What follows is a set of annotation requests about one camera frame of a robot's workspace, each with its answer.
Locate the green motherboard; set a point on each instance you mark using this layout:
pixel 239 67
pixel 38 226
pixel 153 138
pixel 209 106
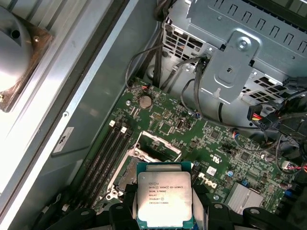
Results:
pixel 192 134

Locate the black power connector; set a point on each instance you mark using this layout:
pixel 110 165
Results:
pixel 259 117

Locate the metal socket cover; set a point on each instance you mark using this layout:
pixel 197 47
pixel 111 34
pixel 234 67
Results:
pixel 148 153

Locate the black PC case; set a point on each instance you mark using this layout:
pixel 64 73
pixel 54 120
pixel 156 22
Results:
pixel 100 79

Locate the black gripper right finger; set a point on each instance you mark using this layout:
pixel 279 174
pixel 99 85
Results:
pixel 216 218

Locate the silver chipset heatsink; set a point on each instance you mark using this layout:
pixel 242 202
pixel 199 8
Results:
pixel 244 197

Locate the round coin battery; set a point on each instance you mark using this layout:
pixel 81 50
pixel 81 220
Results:
pixel 145 101

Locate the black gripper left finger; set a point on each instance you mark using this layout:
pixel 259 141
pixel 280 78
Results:
pixel 122 210

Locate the metal disk bay cage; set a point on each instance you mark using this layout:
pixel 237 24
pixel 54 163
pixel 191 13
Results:
pixel 275 36

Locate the CPU socket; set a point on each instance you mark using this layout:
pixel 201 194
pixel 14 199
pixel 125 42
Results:
pixel 126 172

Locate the silver CPU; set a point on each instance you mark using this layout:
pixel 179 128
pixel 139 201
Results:
pixel 164 191

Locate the brown square base plate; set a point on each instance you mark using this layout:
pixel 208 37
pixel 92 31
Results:
pixel 39 38

